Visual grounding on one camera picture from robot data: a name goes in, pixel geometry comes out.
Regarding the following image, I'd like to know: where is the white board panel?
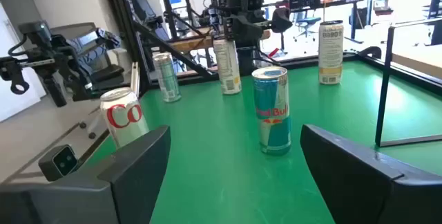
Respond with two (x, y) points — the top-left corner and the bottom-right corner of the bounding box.
(0, 2), (47, 123)

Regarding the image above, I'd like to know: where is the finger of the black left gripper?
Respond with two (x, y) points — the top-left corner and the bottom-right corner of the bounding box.
(223, 15), (242, 42)
(271, 8), (294, 34)

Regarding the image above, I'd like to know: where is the black metal rig frame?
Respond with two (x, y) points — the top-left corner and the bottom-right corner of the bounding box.
(102, 0), (215, 93)

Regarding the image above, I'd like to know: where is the black curved bracket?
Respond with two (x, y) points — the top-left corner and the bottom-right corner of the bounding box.
(357, 46), (383, 61)

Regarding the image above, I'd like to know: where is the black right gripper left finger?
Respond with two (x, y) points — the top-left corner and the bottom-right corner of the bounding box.
(0, 124), (172, 224)

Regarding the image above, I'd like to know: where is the blue office chair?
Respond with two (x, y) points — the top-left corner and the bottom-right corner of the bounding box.
(292, 11), (322, 44)

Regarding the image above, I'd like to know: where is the white Celsius can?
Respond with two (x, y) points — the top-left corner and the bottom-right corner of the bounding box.
(318, 20), (345, 86)
(213, 36), (242, 95)

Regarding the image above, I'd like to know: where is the black flat panel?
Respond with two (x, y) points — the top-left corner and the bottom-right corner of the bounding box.
(126, 0), (164, 41)

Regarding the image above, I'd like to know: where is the grey office chair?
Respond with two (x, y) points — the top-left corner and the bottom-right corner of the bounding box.
(48, 21), (126, 140)

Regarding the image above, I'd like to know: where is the black desk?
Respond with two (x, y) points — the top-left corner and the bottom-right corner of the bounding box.
(279, 0), (372, 44)

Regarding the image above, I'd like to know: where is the white upright strip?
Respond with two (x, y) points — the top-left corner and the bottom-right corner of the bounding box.
(130, 61), (140, 106)

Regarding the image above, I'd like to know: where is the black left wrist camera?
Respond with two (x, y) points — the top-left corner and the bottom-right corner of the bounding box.
(240, 0), (266, 13)

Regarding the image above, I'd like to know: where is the black computer box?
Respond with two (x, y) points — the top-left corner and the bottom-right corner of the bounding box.
(348, 8), (369, 30)

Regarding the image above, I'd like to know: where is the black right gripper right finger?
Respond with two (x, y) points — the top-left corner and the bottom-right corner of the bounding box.
(300, 124), (442, 224)

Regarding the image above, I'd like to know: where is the silver Diet Coke can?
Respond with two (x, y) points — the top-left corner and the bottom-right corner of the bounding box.
(99, 86), (150, 149)

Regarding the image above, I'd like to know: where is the grey table-level camera box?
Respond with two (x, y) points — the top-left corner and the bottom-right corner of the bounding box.
(37, 144), (79, 183)

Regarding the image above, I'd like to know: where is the black-framed wooden shelf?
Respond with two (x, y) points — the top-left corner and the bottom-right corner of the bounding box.
(374, 17), (442, 148)

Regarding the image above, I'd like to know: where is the blue silver Red Bull can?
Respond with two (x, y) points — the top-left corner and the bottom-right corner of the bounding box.
(251, 66), (292, 156)
(152, 51), (182, 103)

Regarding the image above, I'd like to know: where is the black table edge rail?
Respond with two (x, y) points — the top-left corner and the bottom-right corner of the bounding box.
(140, 51), (442, 97)

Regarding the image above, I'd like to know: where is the wooden workbench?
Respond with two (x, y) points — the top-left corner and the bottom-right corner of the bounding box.
(169, 26), (272, 54)

